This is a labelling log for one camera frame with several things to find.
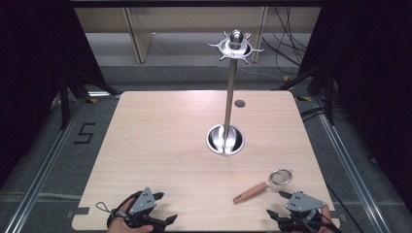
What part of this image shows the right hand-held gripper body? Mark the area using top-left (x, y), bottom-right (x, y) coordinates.
top-left (275, 190), bottom-right (328, 233)

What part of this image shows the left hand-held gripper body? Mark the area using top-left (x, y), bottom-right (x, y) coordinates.
top-left (108, 186), bottom-right (168, 233)

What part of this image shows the strainer with wooden handle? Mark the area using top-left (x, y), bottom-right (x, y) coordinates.
top-left (232, 168), bottom-right (293, 206)

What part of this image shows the steel utensil rack stand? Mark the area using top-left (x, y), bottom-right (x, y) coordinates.
top-left (207, 29), bottom-right (264, 157)

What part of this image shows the person's right hand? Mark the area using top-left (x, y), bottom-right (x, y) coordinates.
top-left (291, 205), bottom-right (334, 233)

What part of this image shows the person's left hand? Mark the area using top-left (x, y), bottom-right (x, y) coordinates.
top-left (106, 197), bottom-right (155, 233)

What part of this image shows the black metal stand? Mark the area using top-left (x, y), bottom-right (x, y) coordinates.
top-left (57, 68), bottom-right (119, 131)
top-left (274, 63), bottom-right (336, 126)

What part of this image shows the dark curtain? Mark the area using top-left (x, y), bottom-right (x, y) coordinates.
top-left (296, 0), bottom-right (412, 206)
top-left (0, 0), bottom-right (109, 189)

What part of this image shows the light wooden furniture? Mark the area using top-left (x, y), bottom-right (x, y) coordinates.
top-left (74, 7), bottom-right (322, 64)

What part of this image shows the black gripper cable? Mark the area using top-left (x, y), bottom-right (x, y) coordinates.
top-left (301, 210), bottom-right (343, 233)

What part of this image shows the black cable loop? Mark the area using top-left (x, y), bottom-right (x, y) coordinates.
top-left (95, 201), bottom-right (114, 216)

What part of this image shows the metal floor rail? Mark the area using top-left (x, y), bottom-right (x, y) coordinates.
top-left (3, 96), bottom-right (86, 233)
top-left (310, 96), bottom-right (391, 233)

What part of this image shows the black floor cable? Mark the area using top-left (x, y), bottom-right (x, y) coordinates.
top-left (299, 106), bottom-right (326, 123)

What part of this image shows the bundle of black floor cables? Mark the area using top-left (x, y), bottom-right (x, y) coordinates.
top-left (261, 7), bottom-right (313, 68)

